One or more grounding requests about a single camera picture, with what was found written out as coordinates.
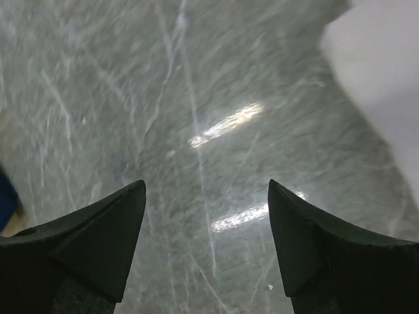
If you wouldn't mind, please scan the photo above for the white t shirt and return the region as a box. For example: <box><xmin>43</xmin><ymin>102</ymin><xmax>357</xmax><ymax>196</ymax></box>
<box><xmin>319</xmin><ymin>1</ymin><xmax>418</xmax><ymax>200</ymax></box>

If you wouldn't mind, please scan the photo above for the blue t shirt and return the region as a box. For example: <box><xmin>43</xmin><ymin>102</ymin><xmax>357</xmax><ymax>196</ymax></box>
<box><xmin>1</xmin><ymin>167</ymin><xmax>20</xmax><ymax>232</ymax></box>

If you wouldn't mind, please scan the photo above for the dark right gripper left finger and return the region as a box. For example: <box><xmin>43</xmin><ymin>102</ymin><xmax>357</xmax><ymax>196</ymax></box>
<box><xmin>1</xmin><ymin>180</ymin><xmax>146</xmax><ymax>313</ymax></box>

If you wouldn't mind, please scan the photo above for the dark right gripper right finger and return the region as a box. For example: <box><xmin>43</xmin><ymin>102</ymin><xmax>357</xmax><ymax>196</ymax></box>
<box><xmin>268</xmin><ymin>181</ymin><xmax>418</xmax><ymax>313</ymax></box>

